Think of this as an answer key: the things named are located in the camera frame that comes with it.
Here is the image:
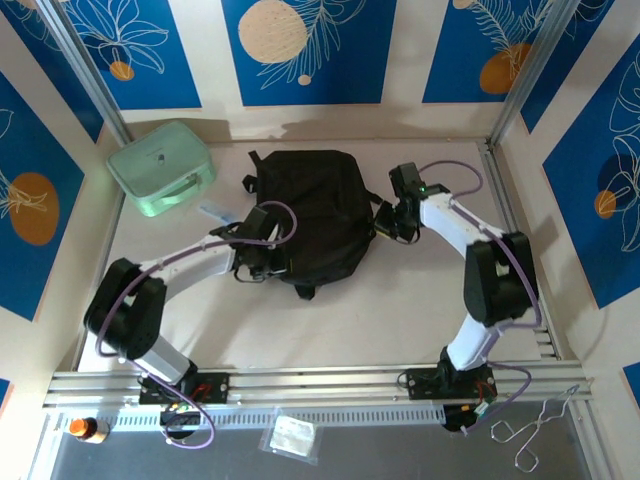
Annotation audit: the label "black backpack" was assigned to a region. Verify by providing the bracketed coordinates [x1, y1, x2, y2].
[243, 149, 384, 301]

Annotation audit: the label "mint green lunch bag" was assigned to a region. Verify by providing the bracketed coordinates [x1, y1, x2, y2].
[106, 121, 218, 219]

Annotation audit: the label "clear bag with white cloth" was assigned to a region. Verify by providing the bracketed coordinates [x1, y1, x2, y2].
[259, 408, 321, 464]

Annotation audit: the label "grey metal sheet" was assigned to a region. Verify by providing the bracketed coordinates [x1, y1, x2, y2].
[48, 399, 594, 480]

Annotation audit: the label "orange cap brown bottle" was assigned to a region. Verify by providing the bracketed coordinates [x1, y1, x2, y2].
[68, 417, 110, 445]

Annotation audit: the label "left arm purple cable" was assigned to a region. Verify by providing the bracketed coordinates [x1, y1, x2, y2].
[94, 200, 299, 449]

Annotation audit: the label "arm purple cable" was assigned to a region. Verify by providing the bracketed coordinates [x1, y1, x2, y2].
[94, 200, 299, 449]
[419, 159, 542, 435]

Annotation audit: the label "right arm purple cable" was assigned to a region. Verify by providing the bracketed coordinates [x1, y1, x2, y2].
[419, 159, 542, 435]

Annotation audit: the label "aluminium side rail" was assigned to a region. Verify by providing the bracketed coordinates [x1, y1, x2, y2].
[477, 141, 561, 359]

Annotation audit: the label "aluminium mounting rail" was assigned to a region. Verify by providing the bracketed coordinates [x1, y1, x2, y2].
[43, 362, 594, 409]

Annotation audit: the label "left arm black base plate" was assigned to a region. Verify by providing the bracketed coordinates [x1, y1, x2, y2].
[138, 372, 230, 405]

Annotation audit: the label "blue floral wall poster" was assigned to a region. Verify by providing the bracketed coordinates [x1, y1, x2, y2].
[519, 0, 640, 134]
[0, 72, 86, 321]
[221, 0, 399, 107]
[0, 9, 104, 144]
[54, 0, 204, 112]
[542, 47, 640, 310]
[422, 0, 556, 105]

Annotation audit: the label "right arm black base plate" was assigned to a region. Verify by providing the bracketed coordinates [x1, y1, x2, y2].
[404, 368, 499, 401]

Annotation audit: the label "white slotted cable duct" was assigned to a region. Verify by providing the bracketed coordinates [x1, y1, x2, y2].
[49, 405, 446, 429]

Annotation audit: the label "aluminium frame post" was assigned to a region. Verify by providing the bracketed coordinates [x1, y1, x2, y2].
[37, 0, 134, 146]
[487, 0, 581, 149]

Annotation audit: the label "metal wire tongs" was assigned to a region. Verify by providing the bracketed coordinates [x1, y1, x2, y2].
[490, 384, 581, 472]

